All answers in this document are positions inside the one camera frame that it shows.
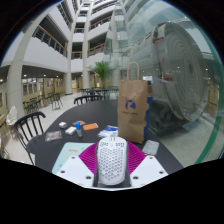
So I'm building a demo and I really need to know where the white and blue plastic packet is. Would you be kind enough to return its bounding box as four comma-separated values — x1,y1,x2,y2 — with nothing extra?
97,124,119,139

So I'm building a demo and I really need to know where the green potted plant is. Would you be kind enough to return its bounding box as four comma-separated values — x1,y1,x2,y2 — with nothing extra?
88,60,116,89

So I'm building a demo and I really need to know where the orange flat card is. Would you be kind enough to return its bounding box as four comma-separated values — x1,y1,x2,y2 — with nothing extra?
82,122,100,132

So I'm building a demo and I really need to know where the white rectangular box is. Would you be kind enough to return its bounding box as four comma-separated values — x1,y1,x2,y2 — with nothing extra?
64,126,78,136

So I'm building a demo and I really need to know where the white perforated computer mouse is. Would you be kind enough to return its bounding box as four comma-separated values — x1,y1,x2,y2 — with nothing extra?
95,135,129,186

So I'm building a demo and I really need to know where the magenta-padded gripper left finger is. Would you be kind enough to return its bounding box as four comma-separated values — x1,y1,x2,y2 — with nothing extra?
54,141,100,188

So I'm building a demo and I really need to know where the light green printed mouse pad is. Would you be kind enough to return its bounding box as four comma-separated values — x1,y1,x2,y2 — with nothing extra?
51,142,96,175

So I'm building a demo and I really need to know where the black slatted chair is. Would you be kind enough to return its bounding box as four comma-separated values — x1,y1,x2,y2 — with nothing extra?
12,111,47,166
73,94,105,106

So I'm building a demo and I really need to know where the grey smartphone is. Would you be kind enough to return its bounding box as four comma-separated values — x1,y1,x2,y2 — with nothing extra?
141,139,160,157

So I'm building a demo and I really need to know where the group of dark chairs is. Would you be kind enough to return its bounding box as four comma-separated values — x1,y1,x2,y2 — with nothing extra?
22,87,119,114

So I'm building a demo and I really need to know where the brown paper bag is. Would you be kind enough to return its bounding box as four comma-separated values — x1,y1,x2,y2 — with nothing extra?
117,61,154,135

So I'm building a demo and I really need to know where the white mesh chair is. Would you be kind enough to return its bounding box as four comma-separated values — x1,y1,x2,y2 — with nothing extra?
5,105,18,127

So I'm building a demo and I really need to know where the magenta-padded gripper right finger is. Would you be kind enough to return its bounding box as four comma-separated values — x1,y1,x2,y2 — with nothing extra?
125,141,169,188

